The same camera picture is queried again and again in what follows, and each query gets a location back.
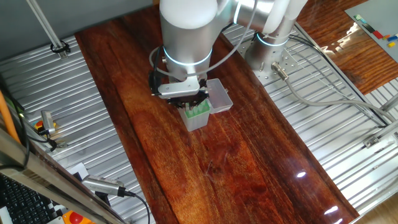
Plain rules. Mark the yellow block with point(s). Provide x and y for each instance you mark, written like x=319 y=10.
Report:
x=391 y=44

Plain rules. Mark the black keyboard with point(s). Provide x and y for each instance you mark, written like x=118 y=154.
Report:
x=21 y=205

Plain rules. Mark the blue block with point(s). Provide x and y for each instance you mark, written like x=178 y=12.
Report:
x=392 y=38

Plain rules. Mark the aluminium corner bracket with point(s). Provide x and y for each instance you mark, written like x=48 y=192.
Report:
x=371 y=141

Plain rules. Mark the clear plastic box lid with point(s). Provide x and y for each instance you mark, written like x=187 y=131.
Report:
x=219 y=98

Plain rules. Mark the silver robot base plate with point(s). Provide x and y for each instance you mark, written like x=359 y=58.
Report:
x=287 y=63

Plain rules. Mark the aluminium profile bar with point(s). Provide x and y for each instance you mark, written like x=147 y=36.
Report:
x=388 y=129

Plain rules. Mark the glossy wood grain board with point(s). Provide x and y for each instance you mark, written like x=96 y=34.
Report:
x=248 y=155

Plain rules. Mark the grey board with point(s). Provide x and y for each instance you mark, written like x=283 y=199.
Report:
x=382 y=18

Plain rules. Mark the orange emergency stop box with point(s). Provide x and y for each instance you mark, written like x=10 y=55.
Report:
x=74 y=217

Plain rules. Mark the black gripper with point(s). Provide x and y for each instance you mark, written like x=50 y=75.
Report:
x=202 y=88

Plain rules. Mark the silver ribbed camera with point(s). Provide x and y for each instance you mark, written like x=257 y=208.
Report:
x=101 y=185

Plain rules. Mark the red block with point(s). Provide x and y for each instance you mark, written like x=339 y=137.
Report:
x=378 y=34

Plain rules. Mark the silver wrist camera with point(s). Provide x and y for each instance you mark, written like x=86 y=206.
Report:
x=178 y=88

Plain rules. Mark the metal frame beam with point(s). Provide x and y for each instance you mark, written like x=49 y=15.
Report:
x=46 y=175

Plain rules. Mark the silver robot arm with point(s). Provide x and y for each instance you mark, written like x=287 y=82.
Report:
x=186 y=40

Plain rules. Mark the silver tripod pole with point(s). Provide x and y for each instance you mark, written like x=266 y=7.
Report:
x=46 y=28

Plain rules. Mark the black block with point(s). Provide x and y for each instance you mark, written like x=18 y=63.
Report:
x=368 y=28

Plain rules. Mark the orange pole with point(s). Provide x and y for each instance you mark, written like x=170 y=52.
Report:
x=7 y=116

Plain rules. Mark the green block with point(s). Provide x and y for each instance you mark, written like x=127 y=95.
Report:
x=360 y=19

